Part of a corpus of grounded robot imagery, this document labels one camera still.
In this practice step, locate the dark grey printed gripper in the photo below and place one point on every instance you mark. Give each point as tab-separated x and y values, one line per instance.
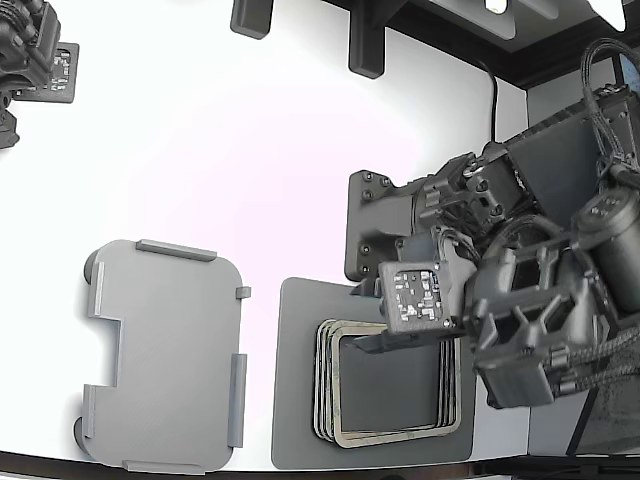
520	385

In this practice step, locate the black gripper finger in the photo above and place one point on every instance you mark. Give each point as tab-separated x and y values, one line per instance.
367	289

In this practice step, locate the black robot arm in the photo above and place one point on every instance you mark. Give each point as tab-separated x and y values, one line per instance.
555	165

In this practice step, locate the grey 3D-printed holder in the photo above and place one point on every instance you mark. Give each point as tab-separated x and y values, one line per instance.
170	350

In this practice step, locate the black table edge strip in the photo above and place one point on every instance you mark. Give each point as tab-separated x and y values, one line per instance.
500	470

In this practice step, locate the grey camera box with board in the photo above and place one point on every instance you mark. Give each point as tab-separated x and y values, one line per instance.
417	295

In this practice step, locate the grey screwed bracket plate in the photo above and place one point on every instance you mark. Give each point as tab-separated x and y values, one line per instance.
380	220

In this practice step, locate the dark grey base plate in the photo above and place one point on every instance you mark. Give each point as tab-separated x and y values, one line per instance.
295	380

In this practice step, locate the long black mounting bracket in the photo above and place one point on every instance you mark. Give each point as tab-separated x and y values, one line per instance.
366	40

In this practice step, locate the black table frame rail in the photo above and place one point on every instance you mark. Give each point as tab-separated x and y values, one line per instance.
500	55

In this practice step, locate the short black mounting bracket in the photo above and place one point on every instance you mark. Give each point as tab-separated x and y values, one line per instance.
251	17

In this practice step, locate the dark camera box with board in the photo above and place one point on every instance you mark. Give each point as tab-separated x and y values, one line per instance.
64	72

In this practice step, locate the black camera stand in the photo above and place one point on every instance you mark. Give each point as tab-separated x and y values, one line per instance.
22	45

